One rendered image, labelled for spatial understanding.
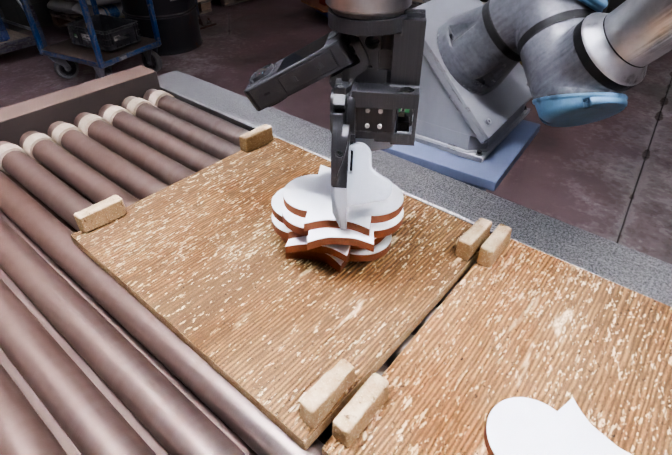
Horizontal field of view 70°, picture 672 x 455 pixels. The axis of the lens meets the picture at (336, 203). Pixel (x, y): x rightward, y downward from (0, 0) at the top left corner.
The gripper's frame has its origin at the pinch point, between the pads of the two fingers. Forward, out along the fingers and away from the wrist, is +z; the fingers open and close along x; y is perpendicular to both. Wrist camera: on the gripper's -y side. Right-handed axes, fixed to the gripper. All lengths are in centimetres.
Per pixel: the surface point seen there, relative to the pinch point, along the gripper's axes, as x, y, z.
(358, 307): -9.4, 2.8, 8.0
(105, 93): 40, -52, 8
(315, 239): -6.9, -2.0, 1.1
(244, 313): -11.7, -9.0, 8.0
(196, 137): 28.4, -29.5, 10.1
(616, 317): -7.4, 29.6, 8.0
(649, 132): 228, 156, 102
